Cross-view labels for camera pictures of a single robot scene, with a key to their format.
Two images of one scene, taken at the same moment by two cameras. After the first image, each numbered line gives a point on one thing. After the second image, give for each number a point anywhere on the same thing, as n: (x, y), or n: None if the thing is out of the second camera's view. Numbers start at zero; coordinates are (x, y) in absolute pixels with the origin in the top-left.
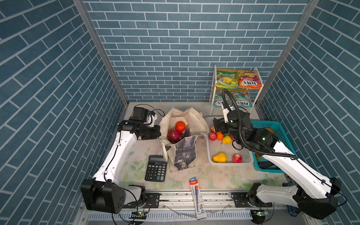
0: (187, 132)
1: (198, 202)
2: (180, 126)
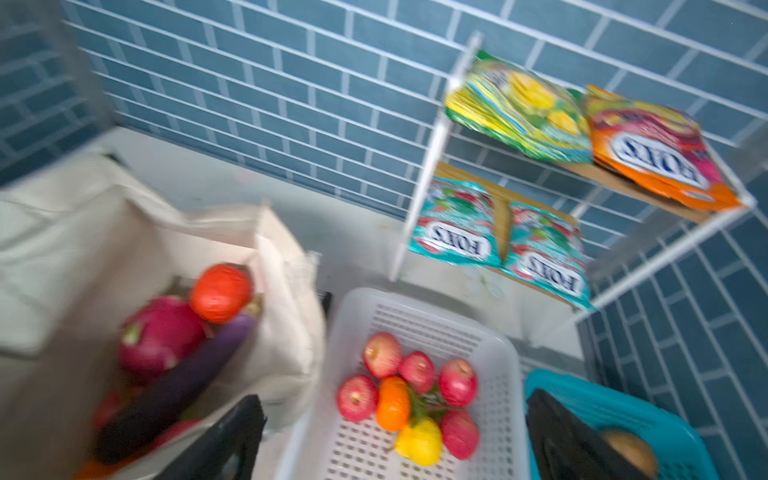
0: (131, 426)
1: None
2: (220, 292)
